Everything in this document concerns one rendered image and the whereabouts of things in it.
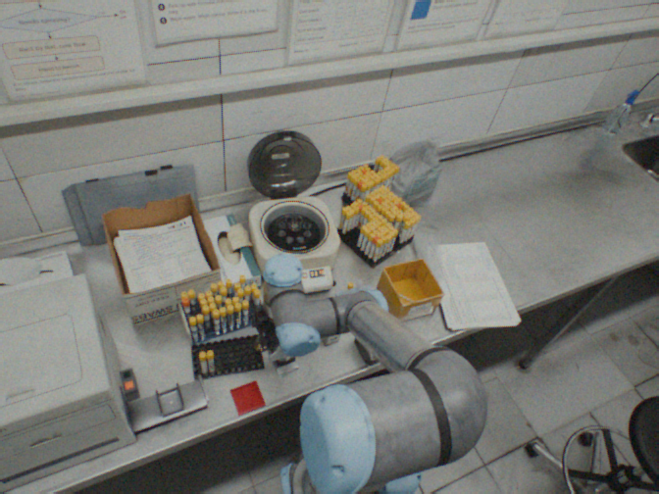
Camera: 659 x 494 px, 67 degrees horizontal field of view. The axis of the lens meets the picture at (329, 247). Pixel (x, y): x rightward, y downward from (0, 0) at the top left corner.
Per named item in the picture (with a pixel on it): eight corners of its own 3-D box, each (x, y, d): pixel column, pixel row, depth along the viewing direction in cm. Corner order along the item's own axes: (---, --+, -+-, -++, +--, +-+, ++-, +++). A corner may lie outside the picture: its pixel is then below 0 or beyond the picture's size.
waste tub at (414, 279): (394, 324, 141) (403, 306, 133) (375, 287, 148) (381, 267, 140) (434, 314, 145) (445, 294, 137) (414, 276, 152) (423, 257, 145)
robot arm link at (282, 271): (269, 287, 94) (260, 252, 99) (267, 318, 102) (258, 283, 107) (309, 280, 96) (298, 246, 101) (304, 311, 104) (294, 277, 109)
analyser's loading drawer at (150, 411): (119, 440, 110) (114, 432, 106) (113, 413, 114) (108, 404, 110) (210, 406, 118) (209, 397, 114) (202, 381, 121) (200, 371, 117)
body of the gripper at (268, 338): (251, 327, 119) (251, 300, 109) (284, 316, 122) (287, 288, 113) (262, 355, 115) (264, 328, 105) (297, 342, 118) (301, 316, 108)
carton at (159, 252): (131, 328, 130) (121, 297, 118) (111, 247, 145) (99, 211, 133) (225, 301, 138) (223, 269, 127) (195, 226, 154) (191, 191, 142)
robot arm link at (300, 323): (341, 331, 92) (325, 282, 98) (282, 343, 89) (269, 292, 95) (335, 351, 98) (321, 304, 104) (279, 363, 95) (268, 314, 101)
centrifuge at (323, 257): (264, 303, 140) (265, 278, 130) (244, 224, 157) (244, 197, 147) (344, 289, 146) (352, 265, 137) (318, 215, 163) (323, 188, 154)
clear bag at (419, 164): (398, 212, 169) (413, 172, 154) (364, 182, 176) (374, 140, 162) (447, 183, 181) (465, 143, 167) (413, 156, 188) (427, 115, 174)
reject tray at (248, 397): (238, 416, 119) (238, 415, 119) (229, 390, 123) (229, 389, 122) (266, 406, 122) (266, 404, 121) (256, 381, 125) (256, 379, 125)
